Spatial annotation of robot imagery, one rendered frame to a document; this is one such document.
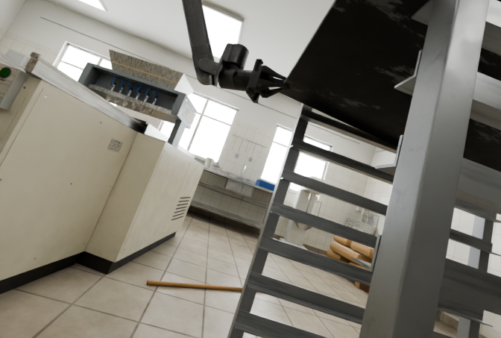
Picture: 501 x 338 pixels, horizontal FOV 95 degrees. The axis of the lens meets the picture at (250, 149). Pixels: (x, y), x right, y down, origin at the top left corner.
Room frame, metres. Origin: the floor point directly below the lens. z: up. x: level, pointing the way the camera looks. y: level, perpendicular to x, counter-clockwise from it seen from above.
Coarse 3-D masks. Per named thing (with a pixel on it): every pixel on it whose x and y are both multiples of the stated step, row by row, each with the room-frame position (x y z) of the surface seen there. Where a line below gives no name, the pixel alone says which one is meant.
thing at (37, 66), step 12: (36, 60) 0.74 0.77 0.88; (36, 72) 0.75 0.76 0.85; (48, 72) 0.79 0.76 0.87; (60, 72) 0.83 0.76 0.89; (60, 84) 0.85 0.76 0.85; (72, 84) 0.90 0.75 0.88; (84, 96) 0.97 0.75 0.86; (96, 96) 1.03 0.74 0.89; (96, 108) 1.07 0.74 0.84; (108, 108) 1.14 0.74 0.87; (120, 120) 1.26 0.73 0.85; (132, 120) 1.36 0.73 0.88
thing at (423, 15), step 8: (432, 0) 0.19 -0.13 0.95; (496, 0) 0.20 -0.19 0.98; (424, 8) 0.20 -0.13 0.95; (488, 8) 0.20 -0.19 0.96; (496, 8) 0.20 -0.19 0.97; (416, 16) 0.22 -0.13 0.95; (424, 16) 0.21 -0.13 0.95; (488, 16) 0.20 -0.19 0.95; (496, 16) 0.20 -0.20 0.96; (488, 24) 0.20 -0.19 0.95; (496, 24) 0.20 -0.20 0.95; (488, 32) 0.21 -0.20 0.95; (496, 32) 0.20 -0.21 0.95; (488, 40) 0.21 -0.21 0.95; (496, 40) 0.21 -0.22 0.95; (488, 48) 0.22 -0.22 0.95; (496, 48) 0.22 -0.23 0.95
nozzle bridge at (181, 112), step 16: (96, 64) 1.49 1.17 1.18; (80, 80) 1.49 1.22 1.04; (96, 80) 1.57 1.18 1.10; (128, 80) 1.52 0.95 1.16; (144, 80) 1.47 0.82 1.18; (112, 96) 1.56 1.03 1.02; (128, 96) 1.50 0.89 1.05; (144, 96) 1.55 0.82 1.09; (160, 96) 1.54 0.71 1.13; (176, 96) 1.51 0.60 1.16; (144, 112) 1.72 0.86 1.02; (160, 112) 1.52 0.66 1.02; (176, 112) 1.45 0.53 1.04; (192, 112) 1.68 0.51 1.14; (176, 128) 1.55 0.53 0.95; (176, 144) 1.63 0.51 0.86
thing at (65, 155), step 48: (48, 96) 0.82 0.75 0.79; (0, 144) 0.77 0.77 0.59; (48, 144) 0.91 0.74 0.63; (96, 144) 1.16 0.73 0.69; (0, 192) 0.83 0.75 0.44; (48, 192) 1.02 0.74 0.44; (96, 192) 1.32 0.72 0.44; (0, 240) 0.92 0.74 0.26; (48, 240) 1.15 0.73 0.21; (0, 288) 1.06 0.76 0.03
